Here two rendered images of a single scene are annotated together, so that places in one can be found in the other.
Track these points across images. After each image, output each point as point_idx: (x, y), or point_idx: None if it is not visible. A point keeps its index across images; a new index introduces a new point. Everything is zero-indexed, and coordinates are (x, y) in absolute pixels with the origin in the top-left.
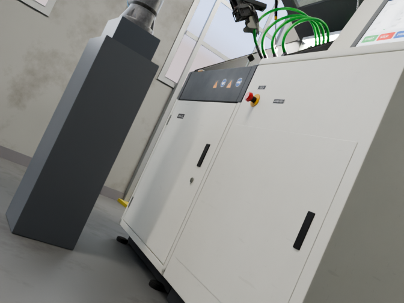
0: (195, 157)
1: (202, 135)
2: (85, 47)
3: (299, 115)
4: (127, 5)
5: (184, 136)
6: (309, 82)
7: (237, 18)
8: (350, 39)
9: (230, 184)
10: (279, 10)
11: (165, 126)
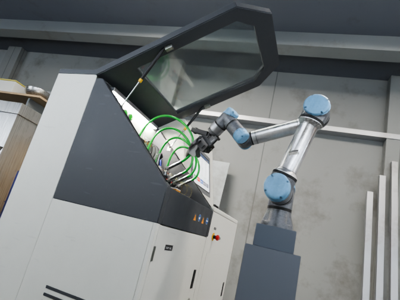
0: (187, 283)
1: (190, 263)
2: (299, 266)
3: (222, 246)
4: (286, 196)
5: (177, 269)
6: (225, 230)
7: (206, 152)
8: (189, 170)
9: (206, 287)
10: (184, 126)
11: (149, 263)
